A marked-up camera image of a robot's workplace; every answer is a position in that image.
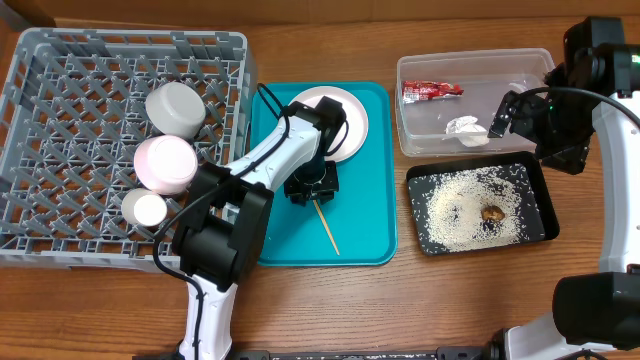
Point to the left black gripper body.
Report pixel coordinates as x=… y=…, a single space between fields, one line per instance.
x=317 y=179

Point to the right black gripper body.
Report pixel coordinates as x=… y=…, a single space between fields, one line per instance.
x=521 y=113

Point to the wooden chopstick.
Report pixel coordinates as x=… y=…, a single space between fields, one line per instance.
x=326 y=226

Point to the white tissue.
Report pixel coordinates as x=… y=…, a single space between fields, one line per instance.
x=468 y=131

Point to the large white round plate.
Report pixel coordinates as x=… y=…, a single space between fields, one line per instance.
x=353 y=134

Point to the red snack wrapper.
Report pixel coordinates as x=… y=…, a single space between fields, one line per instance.
x=419 y=90

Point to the dark brown food lump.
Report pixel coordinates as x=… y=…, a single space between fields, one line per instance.
x=492 y=213

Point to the white rice pile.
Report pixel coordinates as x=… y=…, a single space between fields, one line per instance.
x=446 y=208

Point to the small pink bowl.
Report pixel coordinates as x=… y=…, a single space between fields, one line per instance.
x=165 y=164

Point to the grey bowl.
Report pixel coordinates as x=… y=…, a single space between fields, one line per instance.
x=176 y=109

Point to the white cup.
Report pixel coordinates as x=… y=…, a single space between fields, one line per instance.
x=143 y=207

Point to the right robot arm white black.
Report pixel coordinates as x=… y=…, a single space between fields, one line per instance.
x=594 y=93

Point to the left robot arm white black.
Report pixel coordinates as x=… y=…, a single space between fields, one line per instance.
x=221 y=233

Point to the teal plastic serving tray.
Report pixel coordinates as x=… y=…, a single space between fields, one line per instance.
x=362 y=215

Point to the clear plastic bin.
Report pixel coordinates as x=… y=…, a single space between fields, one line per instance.
x=485 y=76

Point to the black rectangular tray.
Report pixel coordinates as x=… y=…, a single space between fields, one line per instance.
x=534 y=171

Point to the grey plastic dish rack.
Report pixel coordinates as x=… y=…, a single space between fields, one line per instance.
x=72 y=115

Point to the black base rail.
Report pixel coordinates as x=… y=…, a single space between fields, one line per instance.
x=350 y=355

